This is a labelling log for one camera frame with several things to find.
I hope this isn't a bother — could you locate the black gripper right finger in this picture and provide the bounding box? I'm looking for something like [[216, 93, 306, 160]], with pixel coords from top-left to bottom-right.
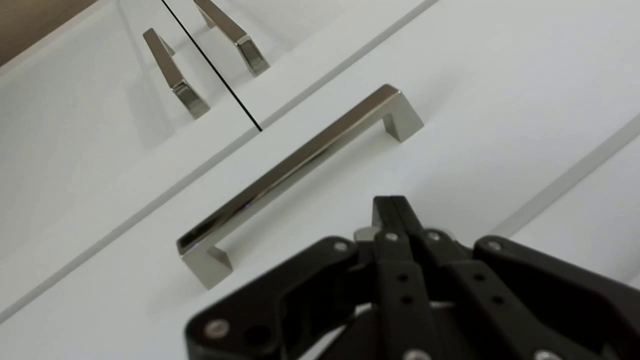
[[391, 195, 640, 360]]

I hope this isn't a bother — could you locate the silver cabinet door handle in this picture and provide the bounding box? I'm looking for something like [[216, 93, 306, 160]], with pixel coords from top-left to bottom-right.
[[142, 26, 212, 123], [192, 0, 272, 79]]

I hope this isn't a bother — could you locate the silver bar drawer handle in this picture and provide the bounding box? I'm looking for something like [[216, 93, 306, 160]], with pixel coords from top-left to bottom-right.
[[173, 82, 426, 291]]

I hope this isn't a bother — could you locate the white kitchen base cabinet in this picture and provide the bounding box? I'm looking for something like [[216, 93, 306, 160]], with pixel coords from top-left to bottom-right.
[[0, 0, 640, 322]]

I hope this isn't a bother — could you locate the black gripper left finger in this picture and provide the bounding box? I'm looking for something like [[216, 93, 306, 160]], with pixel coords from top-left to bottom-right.
[[184, 195, 435, 360]]

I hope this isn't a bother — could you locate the white wooden drawer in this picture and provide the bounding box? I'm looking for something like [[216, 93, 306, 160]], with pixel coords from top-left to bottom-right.
[[0, 0, 640, 360]]

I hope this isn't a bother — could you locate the white cabinet door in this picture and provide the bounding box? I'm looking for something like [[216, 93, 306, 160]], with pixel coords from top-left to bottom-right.
[[161, 0, 431, 132], [0, 0, 262, 317]]

